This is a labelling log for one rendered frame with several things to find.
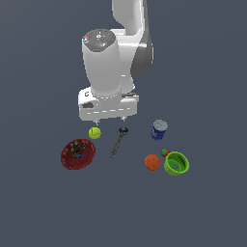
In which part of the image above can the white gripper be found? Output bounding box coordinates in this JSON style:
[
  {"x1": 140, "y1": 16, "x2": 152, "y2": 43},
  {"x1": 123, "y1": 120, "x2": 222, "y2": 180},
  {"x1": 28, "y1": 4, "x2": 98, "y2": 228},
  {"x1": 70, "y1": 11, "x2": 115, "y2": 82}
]
[{"x1": 77, "y1": 87, "x2": 140, "y2": 125}]

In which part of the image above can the yellow-green tennis ball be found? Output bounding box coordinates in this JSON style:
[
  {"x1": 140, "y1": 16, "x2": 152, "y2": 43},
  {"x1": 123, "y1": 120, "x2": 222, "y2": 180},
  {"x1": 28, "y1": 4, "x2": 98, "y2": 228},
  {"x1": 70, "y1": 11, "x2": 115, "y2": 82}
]
[{"x1": 88, "y1": 126, "x2": 102, "y2": 140}]

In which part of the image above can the dark metal wrench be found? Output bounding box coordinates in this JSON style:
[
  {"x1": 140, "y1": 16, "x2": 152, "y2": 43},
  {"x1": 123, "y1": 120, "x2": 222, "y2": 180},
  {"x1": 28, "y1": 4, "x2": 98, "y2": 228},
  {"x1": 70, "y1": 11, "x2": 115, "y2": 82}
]
[{"x1": 109, "y1": 126, "x2": 130, "y2": 159}]

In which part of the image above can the small multicoloured toy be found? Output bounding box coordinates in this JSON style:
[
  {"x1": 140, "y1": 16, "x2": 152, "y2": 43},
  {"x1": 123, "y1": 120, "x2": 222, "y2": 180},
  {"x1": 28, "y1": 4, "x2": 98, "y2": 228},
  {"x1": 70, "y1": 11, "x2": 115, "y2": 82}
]
[{"x1": 69, "y1": 139, "x2": 87, "y2": 159}]

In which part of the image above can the red plate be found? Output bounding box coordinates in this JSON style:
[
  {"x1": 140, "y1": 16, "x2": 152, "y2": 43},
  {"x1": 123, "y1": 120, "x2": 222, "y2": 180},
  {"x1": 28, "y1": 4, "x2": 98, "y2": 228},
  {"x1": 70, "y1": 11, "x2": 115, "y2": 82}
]
[{"x1": 60, "y1": 138, "x2": 96, "y2": 171}]

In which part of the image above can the blue labelled tin can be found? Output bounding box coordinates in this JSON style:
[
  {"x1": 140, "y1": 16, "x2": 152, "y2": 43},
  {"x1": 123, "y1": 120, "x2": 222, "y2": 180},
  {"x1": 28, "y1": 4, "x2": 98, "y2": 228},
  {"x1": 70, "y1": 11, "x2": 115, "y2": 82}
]
[{"x1": 151, "y1": 119, "x2": 169, "y2": 142}]

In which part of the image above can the orange fruit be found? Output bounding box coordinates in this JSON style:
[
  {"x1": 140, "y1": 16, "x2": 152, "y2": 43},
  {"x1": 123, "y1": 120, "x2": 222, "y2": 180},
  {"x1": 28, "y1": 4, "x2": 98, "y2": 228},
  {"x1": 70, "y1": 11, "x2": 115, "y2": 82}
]
[{"x1": 144, "y1": 153, "x2": 162, "y2": 172}]

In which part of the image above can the green cup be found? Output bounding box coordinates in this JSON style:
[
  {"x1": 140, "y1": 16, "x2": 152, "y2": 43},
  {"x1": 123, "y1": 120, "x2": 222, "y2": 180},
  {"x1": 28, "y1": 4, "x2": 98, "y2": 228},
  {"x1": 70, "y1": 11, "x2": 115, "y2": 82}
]
[{"x1": 163, "y1": 151, "x2": 190, "y2": 177}]

